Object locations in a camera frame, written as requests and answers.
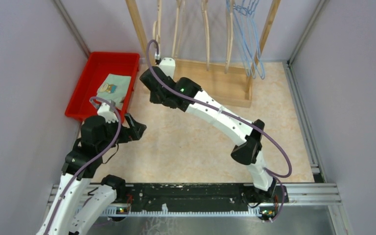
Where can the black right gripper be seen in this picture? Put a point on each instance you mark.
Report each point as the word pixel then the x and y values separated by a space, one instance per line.
pixel 153 99

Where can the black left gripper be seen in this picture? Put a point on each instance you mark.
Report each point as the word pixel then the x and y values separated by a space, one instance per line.
pixel 133 132

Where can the blue wire hanger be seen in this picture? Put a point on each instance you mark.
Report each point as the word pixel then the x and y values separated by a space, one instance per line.
pixel 240 39
pixel 252 37
pixel 246 33

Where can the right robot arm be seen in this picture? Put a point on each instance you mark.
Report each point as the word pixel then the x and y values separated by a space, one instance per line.
pixel 189 97

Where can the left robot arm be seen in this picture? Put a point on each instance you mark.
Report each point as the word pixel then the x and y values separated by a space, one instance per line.
pixel 77 173

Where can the light green printed cloth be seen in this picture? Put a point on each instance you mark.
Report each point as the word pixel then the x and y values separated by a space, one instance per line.
pixel 114 88

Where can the red plastic bin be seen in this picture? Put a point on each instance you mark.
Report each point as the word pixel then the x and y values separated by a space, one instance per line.
pixel 98 66

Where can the wooden hanger rack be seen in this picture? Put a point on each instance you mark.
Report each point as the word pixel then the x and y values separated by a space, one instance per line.
pixel 234 88

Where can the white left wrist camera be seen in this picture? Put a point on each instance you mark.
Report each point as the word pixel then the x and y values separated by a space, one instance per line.
pixel 106 111

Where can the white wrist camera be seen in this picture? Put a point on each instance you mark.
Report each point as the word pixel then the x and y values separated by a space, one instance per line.
pixel 106 111
pixel 167 65

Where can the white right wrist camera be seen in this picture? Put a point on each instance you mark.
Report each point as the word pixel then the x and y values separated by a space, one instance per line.
pixel 167 65

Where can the aluminium frame rail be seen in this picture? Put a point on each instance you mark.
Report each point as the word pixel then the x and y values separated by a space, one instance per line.
pixel 321 192

